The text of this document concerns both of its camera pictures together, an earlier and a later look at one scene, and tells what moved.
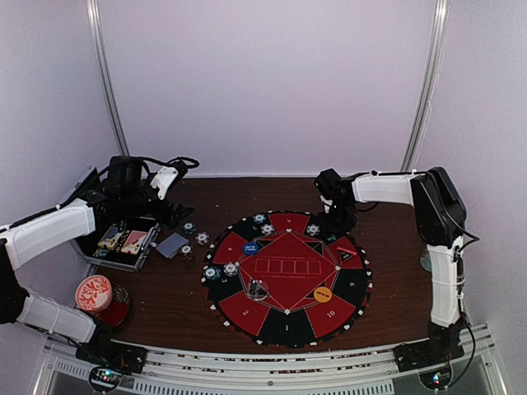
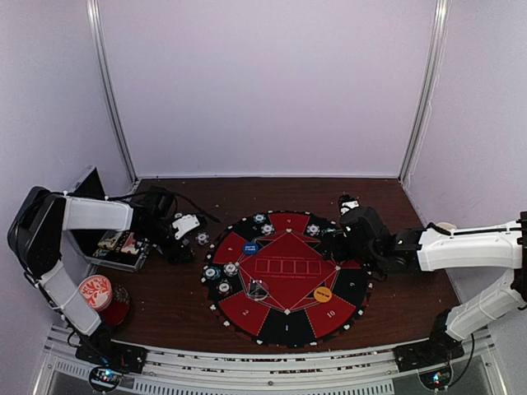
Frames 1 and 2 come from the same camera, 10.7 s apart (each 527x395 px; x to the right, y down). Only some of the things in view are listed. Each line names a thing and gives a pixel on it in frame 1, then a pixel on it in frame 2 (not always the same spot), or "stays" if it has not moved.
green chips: (212, 272) stays
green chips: (259, 218) stays
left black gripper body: (134, 204) → (171, 253)
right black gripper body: (341, 219) → (341, 254)
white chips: (268, 229) stays
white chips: (313, 230) stays
